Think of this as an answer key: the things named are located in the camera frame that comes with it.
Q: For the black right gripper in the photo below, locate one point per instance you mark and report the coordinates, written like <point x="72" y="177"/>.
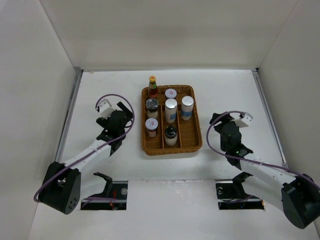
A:
<point x="226" y="119"/>

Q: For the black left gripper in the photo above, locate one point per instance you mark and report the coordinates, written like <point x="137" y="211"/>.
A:
<point x="103" y="122"/>

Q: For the orange label white lid jar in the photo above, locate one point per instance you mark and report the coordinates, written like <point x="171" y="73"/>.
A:
<point x="151" y="125"/>

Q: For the clear lid salt grinder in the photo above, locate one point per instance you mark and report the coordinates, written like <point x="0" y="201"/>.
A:
<point x="152" y="105"/>

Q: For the red sauce bottle yellow cap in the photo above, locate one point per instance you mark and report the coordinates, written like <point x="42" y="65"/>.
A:
<point x="152" y="87"/>

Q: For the black cap salt grinder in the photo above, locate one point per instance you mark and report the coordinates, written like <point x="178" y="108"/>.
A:
<point x="170" y="135"/>

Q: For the white peppercorn jar blue label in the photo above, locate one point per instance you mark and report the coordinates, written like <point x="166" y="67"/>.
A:
<point x="171" y="107"/>

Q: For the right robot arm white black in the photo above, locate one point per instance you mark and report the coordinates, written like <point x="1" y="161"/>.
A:
<point x="293" y="193"/>

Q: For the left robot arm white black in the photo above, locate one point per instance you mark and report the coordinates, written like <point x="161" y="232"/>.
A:
<point x="74" y="185"/>

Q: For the brown wicker divided basket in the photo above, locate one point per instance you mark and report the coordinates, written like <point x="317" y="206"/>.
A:
<point x="189" y="137"/>

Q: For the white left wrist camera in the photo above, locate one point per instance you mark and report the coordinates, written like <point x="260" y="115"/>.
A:
<point x="105" y="108"/>

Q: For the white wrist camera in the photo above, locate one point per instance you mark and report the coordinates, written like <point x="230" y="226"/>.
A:
<point x="105" y="108"/>
<point x="244" y="120"/>

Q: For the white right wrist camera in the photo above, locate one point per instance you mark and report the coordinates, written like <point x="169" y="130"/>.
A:
<point x="244" y="120"/>

